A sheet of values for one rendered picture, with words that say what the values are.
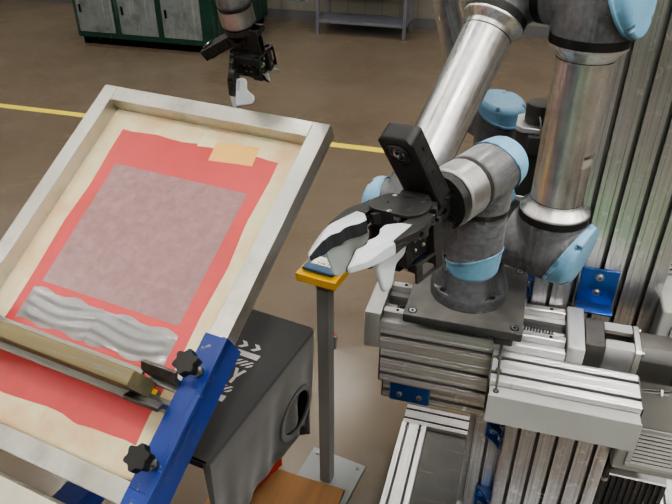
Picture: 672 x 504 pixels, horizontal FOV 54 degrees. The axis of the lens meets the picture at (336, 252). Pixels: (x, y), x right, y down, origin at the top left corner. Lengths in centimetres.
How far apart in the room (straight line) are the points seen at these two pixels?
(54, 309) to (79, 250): 14
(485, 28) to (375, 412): 203
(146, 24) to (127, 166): 634
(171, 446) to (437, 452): 144
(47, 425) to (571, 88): 104
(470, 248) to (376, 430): 191
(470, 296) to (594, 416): 30
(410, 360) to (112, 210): 70
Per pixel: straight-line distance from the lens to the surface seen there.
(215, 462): 144
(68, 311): 139
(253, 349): 166
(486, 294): 127
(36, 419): 134
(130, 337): 128
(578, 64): 104
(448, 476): 236
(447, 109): 98
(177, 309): 127
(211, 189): 138
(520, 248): 116
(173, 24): 766
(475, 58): 101
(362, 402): 285
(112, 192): 149
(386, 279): 68
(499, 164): 85
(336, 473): 259
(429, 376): 141
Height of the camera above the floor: 203
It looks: 33 degrees down
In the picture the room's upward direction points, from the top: straight up
